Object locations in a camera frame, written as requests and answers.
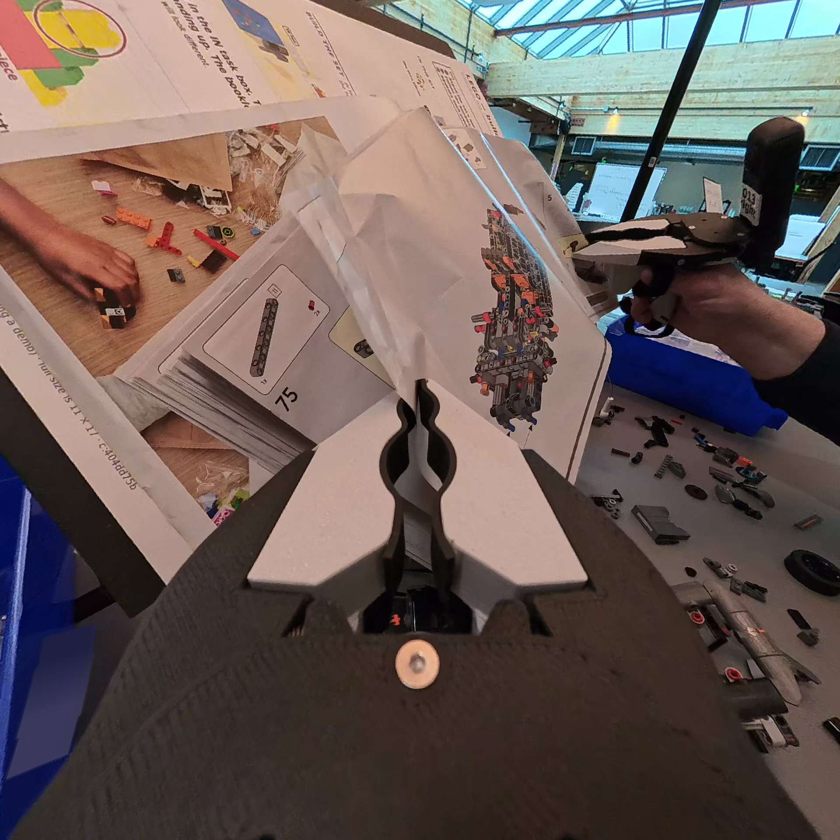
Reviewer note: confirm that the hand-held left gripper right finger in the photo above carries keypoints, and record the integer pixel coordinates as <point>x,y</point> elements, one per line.
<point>512,525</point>

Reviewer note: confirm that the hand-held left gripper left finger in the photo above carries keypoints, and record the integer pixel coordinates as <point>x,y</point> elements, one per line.
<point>328,525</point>

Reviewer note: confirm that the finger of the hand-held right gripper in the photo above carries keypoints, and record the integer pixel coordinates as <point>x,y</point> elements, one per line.
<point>630,231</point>
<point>617,253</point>

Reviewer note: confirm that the lego instruction booklet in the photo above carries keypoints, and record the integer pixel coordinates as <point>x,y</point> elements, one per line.
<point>420,262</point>

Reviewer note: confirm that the person's right forearm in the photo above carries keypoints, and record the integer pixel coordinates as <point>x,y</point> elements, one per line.
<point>807,387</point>

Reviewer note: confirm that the dark grey lego panel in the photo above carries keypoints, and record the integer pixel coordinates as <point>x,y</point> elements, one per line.
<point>659,523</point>

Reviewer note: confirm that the scattered small lego parts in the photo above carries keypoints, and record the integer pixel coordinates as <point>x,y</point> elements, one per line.
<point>658,430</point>

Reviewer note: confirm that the grey lego model assembly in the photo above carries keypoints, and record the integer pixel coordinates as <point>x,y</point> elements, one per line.
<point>754,630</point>

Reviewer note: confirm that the black lego tyre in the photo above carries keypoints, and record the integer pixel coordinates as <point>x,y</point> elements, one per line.
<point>810,571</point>

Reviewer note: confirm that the person's right hand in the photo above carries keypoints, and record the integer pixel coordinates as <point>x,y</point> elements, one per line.
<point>728,308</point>

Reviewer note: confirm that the white board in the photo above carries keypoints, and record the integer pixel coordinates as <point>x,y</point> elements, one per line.
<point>623,190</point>

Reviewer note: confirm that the blue plastic bin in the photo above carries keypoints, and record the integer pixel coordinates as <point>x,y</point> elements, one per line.
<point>689,387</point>
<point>39,590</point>

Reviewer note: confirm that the black tripod pole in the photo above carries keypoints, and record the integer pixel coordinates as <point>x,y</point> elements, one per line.
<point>682,85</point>

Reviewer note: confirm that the printed instruction poster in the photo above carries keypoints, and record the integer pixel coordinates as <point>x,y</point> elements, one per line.
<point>164,197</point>

